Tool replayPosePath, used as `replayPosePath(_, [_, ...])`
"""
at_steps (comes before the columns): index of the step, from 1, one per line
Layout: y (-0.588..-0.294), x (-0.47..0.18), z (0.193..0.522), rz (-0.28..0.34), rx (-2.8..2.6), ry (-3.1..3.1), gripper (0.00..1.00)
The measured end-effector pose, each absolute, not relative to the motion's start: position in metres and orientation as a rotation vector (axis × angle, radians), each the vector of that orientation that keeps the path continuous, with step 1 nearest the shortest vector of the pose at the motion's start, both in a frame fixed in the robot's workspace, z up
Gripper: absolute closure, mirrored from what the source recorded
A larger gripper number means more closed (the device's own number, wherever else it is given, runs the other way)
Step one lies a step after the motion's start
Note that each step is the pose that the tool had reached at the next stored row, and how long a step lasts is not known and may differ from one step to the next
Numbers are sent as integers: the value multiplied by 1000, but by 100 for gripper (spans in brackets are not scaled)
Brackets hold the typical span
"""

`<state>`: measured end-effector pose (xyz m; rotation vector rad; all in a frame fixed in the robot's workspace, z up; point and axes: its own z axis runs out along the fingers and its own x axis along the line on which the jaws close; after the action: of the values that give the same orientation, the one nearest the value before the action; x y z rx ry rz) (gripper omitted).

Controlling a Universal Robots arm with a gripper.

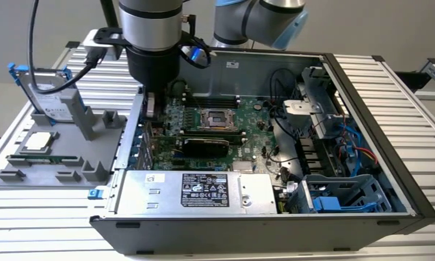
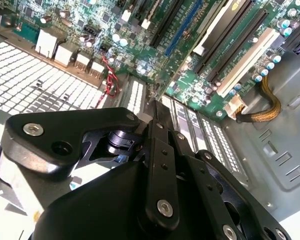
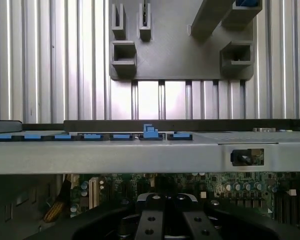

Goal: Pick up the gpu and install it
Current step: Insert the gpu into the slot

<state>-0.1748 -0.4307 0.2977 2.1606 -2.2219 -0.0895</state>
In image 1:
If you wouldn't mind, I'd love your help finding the graphics card black fan shroud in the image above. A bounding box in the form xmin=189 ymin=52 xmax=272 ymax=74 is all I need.
xmin=149 ymin=135 xmax=230 ymax=158

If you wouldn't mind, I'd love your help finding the black stand pole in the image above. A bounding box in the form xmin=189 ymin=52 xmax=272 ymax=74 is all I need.
xmin=99 ymin=0 xmax=122 ymax=29

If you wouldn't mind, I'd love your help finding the hard disk blue carrier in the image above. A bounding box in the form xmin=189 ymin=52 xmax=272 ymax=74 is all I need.
xmin=6 ymin=63 xmax=82 ymax=127

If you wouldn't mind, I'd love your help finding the green motherboard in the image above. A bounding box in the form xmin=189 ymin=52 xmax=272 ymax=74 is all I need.
xmin=146 ymin=94 xmax=281 ymax=176

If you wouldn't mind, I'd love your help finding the grey plastic parts rack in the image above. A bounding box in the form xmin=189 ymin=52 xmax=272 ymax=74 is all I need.
xmin=0 ymin=88 xmax=128 ymax=188

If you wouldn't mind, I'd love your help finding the silver CPU chip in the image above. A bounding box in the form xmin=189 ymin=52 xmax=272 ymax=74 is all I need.
xmin=21 ymin=132 xmax=55 ymax=152

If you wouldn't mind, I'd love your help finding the silver metal drive bay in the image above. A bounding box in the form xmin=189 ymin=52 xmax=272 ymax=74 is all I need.
xmin=281 ymin=66 xmax=351 ymax=140

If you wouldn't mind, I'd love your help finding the small silver heat sink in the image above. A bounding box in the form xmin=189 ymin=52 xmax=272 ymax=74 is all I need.
xmin=232 ymin=160 xmax=256 ymax=172

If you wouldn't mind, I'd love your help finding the silver power supply unit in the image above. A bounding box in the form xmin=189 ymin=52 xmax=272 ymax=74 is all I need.
xmin=117 ymin=170 xmax=278 ymax=215

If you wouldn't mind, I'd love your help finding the open black PC case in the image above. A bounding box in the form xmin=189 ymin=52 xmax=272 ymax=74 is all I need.
xmin=89 ymin=43 xmax=435 ymax=256

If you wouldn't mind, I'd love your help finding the grey metal disk cage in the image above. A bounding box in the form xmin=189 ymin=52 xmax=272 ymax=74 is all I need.
xmin=285 ymin=173 xmax=392 ymax=214

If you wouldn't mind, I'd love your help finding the blue plastic disk carrier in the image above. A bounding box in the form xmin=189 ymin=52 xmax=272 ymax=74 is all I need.
xmin=310 ymin=196 xmax=381 ymax=213

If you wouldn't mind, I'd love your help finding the black cable blue light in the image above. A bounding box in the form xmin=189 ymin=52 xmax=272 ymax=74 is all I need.
xmin=178 ymin=38 xmax=213 ymax=69

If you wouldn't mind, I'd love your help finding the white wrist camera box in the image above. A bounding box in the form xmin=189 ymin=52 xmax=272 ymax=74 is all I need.
xmin=81 ymin=28 xmax=126 ymax=60

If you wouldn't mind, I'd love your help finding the CPU socket metal frame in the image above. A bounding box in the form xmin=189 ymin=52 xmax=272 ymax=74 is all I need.
xmin=198 ymin=108 xmax=234 ymax=129

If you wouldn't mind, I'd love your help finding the black looped wire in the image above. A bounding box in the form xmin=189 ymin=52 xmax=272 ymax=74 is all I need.
xmin=269 ymin=67 xmax=298 ymax=102

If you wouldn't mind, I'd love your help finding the blue data wire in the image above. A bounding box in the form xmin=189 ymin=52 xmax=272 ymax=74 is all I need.
xmin=336 ymin=122 xmax=364 ymax=177

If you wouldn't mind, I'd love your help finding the red power wire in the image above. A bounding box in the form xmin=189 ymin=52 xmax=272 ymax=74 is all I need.
xmin=353 ymin=146 xmax=380 ymax=165

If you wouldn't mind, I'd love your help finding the black table bracket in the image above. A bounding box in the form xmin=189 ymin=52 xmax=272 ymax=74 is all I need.
xmin=395 ymin=70 xmax=432 ymax=90

